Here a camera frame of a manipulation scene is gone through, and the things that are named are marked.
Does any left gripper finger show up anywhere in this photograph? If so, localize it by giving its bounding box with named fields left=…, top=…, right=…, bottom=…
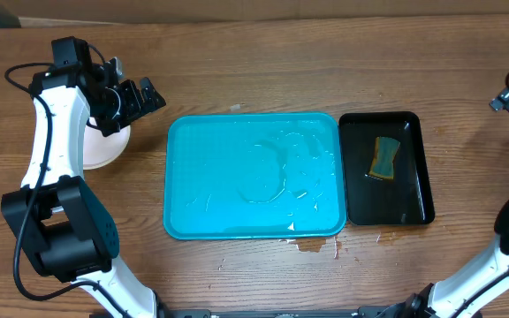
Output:
left=140, top=77, right=166, bottom=115
left=109, top=57, right=125, bottom=82

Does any black rectangular tray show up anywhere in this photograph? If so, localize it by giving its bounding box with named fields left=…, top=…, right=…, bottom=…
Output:
left=338, top=111, right=435, bottom=225

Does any teal plastic tray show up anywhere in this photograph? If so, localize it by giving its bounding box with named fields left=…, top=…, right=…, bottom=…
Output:
left=163, top=112, right=347, bottom=240

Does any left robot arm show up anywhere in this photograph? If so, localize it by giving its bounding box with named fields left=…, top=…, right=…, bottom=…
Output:
left=1, top=36, right=171, bottom=317

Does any white plate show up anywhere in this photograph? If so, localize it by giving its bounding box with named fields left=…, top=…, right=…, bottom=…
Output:
left=83, top=126, right=131, bottom=170

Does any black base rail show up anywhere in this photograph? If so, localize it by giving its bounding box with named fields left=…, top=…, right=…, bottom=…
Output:
left=157, top=303, right=404, bottom=318

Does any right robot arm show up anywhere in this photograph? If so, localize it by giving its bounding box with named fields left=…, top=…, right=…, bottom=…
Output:
left=387, top=200, right=509, bottom=318

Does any green yellow scrub sponge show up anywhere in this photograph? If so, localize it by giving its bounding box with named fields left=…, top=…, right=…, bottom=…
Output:
left=368, top=136, right=400, bottom=180

